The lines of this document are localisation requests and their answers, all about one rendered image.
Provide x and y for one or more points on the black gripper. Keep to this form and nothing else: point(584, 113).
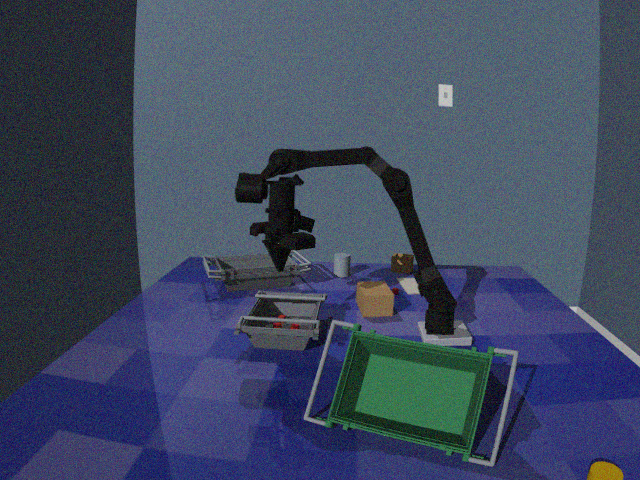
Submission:
point(280, 222)

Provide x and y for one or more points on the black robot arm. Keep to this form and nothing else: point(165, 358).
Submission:
point(439, 318)

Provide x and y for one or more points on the grey cylinder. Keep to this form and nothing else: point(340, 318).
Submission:
point(342, 265)

